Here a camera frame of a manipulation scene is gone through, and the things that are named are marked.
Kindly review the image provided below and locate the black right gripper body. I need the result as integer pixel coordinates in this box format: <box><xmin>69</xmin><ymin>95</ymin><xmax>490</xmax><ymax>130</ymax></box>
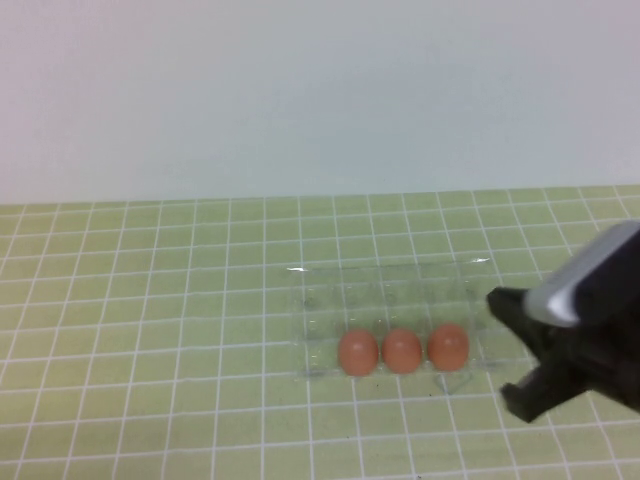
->
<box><xmin>537</xmin><ymin>322</ymin><xmax>640</xmax><ymax>417</ymax></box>

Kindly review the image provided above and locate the green grid table mat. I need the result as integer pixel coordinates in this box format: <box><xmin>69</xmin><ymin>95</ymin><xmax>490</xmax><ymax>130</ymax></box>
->
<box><xmin>0</xmin><ymin>185</ymin><xmax>640</xmax><ymax>480</ymax></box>

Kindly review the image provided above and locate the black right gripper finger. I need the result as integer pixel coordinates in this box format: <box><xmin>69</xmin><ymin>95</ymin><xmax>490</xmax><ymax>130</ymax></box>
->
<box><xmin>485</xmin><ymin>286</ymin><xmax>547</xmax><ymax>369</ymax></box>
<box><xmin>500</xmin><ymin>364</ymin><xmax>569</xmax><ymax>425</ymax></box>

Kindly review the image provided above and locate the brown egg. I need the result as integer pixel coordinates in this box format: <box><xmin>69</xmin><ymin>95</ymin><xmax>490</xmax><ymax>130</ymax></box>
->
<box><xmin>427</xmin><ymin>322</ymin><xmax>471</xmax><ymax>373</ymax></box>
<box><xmin>337</xmin><ymin>328</ymin><xmax>380</xmax><ymax>378</ymax></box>
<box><xmin>382</xmin><ymin>327</ymin><xmax>424</xmax><ymax>375</ymax></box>

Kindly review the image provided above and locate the clear plastic egg tray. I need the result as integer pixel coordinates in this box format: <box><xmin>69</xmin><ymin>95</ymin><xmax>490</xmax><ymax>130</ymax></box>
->
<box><xmin>286</xmin><ymin>256</ymin><xmax>507</xmax><ymax>396</ymax></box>

